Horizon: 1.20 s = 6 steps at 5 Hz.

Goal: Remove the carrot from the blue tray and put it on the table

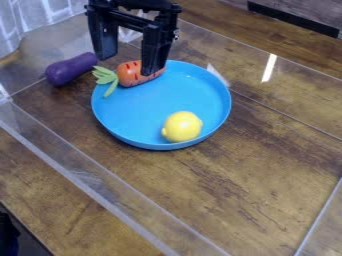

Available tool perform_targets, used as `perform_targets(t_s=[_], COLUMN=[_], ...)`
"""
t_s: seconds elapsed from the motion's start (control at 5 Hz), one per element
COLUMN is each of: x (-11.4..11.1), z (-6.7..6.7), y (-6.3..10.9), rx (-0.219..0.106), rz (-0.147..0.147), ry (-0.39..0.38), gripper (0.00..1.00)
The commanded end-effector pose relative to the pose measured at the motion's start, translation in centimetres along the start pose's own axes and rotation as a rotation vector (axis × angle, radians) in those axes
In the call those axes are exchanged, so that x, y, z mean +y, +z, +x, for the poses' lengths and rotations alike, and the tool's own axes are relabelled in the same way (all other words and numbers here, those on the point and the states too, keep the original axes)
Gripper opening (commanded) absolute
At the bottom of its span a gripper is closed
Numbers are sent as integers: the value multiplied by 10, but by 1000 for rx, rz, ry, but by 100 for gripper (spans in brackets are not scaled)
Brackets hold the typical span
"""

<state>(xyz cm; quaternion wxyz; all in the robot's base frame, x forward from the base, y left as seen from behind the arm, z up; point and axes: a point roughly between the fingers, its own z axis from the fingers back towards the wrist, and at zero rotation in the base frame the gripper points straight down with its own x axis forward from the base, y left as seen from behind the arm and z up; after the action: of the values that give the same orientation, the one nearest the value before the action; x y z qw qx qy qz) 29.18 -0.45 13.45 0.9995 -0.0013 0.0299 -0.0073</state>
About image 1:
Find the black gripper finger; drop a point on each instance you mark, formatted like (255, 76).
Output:
(156, 48)
(104, 36)

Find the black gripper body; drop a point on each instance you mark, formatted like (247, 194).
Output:
(134, 14)

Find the orange toy carrot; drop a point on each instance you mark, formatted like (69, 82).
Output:
(126, 76)

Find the blue round tray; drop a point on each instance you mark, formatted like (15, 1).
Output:
(133, 112)

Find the purple toy eggplant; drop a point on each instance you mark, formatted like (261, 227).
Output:
(65, 71)

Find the white grid curtain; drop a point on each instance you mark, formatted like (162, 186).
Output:
(26, 15)

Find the yellow toy lemon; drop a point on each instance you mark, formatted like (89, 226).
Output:
(182, 126)

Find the clear acrylic enclosure wall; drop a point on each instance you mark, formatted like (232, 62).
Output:
(255, 192)

